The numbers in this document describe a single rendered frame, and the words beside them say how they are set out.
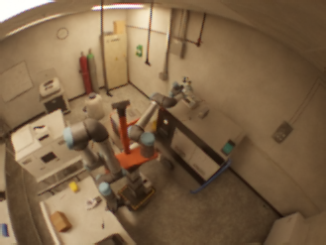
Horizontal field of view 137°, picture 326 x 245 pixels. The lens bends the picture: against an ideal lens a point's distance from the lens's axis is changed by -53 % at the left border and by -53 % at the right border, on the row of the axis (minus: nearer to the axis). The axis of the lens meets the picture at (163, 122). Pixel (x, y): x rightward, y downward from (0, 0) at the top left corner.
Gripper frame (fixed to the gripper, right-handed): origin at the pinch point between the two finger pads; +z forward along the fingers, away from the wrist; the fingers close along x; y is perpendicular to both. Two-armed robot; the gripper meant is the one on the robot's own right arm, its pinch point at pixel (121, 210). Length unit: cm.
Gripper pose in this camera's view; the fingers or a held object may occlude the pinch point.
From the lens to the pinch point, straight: 112.0
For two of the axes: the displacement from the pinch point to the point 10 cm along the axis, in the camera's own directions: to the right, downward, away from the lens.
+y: -3.2, -3.7, 8.7
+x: -9.3, 2.7, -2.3
